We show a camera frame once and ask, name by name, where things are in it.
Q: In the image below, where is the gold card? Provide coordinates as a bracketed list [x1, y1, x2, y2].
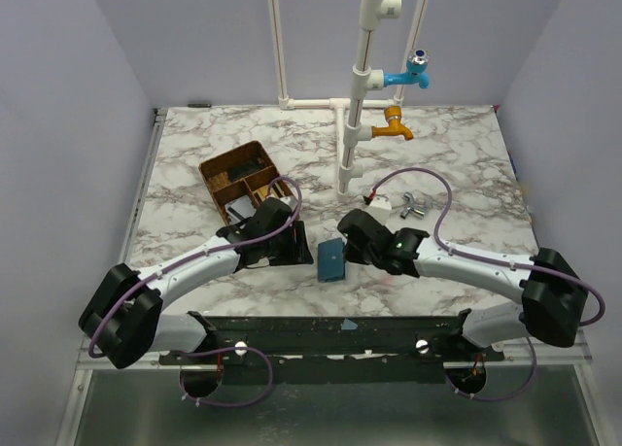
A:
[254, 184, 286, 201]

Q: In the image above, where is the silver white card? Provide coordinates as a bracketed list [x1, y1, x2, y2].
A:
[225, 196, 256, 223]

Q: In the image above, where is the blue leather card holder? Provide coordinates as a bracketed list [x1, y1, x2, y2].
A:
[318, 238, 346, 283]

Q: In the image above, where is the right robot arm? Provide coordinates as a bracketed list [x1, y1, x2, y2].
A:
[337, 209, 588, 353]

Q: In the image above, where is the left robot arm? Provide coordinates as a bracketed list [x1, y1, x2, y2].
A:
[79, 197, 301, 369]

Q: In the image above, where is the woven brown basket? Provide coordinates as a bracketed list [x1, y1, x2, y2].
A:
[198, 141, 281, 225]

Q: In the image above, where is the orange plastic faucet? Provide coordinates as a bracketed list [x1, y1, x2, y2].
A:
[371, 106, 414, 141]

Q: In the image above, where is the blue plastic faucet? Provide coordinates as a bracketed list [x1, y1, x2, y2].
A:
[384, 49, 430, 89]

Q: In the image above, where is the metal tap handle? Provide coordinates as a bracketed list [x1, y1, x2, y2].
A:
[399, 191, 432, 220]

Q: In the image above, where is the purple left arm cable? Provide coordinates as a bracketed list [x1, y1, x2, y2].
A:
[86, 175, 302, 409]

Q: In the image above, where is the black mounting rail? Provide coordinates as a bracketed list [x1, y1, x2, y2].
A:
[159, 316, 504, 385]

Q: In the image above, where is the white pvc pipe frame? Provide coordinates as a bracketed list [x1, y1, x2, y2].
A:
[267, 0, 429, 202]

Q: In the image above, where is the aluminium frame rail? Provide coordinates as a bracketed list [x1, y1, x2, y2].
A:
[55, 108, 168, 445]

